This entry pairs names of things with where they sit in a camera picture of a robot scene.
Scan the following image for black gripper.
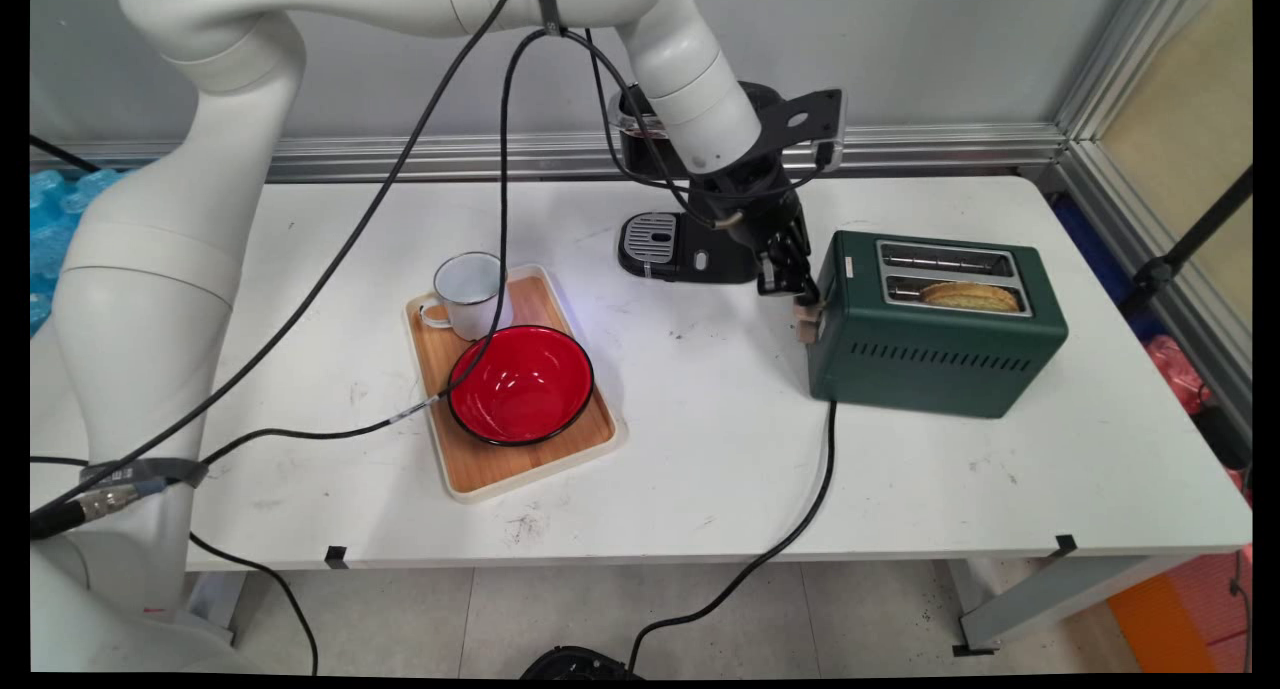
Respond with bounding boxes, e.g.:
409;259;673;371
700;154;823;307

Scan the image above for green two-slot toaster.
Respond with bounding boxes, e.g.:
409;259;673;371
795;229;1069;420

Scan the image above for black coffee machine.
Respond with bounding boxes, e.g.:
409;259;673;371
608;81;801;286

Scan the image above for toasted bread slice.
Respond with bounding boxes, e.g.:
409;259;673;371
920;281;1023;314

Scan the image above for red bowl black rim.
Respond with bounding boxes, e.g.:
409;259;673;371
446;324;596;447

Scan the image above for white enamel mug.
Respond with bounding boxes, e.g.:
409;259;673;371
418;252;515;342

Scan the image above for wooden tray white rim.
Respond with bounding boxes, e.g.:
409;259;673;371
404;263;626;504

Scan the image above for black tripod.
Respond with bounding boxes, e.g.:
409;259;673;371
1120;164;1253;320

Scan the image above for red plastic bag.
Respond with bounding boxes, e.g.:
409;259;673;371
1145;334;1213;416

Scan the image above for white table leg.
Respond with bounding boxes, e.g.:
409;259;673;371
950;557;1191;658

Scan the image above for black round floor object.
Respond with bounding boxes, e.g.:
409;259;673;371
520;646;641;680

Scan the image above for orange floor board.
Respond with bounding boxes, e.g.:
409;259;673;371
1108;569;1216;675

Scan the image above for blue water bottle pack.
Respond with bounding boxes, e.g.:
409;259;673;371
30;167;126;335

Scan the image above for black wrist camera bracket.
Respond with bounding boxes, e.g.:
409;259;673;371
762;89;847;172

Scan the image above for black toaster power cord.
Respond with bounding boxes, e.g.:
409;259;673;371
625;399;839;675

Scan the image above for thin black wrist cables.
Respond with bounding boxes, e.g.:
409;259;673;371
583;29;831;232

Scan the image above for black looping robot cable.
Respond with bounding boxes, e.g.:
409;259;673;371
200;29;561;465

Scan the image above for short aluminium frame rail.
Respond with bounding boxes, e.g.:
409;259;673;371
1055;0;1253;440

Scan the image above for long aluminium frame rail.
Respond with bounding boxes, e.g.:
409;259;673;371
30;124;1066;182

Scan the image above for black floor cable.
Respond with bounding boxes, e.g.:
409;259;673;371
188;532;319;675

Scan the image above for grey cable strap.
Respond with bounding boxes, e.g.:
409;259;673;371
80;457;209;490

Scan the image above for thick black cable silver connector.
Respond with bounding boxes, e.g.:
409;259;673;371
30;0;521;540

